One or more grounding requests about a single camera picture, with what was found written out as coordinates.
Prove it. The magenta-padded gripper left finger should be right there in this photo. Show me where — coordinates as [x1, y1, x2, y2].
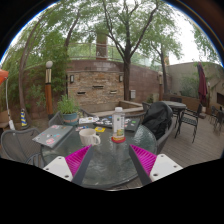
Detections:
[43, 144, 95, 186]

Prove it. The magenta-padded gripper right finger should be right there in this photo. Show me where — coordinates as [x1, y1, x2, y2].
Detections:
[128, 143, 184, 186]

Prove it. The clear white-capped drink bottle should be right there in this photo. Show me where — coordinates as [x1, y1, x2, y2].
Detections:
[111, 106, 127, 144]

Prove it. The silver laptop with stickers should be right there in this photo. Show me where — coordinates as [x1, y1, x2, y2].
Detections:
[32, 124, 74, 149]

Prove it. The white ribbed mug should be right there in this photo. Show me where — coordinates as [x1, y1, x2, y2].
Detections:
[78, 128, 102, 147]

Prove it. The blue card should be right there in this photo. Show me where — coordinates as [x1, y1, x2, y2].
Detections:
[74, 125, 89, 132]

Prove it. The black jacket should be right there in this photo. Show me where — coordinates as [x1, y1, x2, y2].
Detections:
[141, 101, 174, 140]

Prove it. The black metal chair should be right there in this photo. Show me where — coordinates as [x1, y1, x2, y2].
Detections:
[175, 103, 204, 144]

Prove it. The dark laptop with stickers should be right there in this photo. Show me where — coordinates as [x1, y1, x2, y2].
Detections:
[93, 117, 141, 133]

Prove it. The flat round red coaster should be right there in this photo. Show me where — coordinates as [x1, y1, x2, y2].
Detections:
[110, 135, 127, 144]

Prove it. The yellow blue striped cone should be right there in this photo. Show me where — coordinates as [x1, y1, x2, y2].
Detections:
[20, 108, 28, 128]

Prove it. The round patio table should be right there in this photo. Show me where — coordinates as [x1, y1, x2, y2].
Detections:
[162, 100, 188, 139]

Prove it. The green plant in blue pot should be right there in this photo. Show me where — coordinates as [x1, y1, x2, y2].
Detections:
[56, 94, 81, 127]

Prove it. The closed maroon patio umbrella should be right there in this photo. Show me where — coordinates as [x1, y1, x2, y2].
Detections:
[197, 62, 208, 108]

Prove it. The dark-trunked tree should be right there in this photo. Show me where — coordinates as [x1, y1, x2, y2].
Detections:
[83, 0, 184, 102]

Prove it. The orange patio umbrella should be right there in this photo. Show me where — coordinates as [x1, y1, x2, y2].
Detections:
[0, 68, 16, 131]

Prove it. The wooden globe-topped lamp post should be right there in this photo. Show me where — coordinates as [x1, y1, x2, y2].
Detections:
[44, 60, 54, 119]

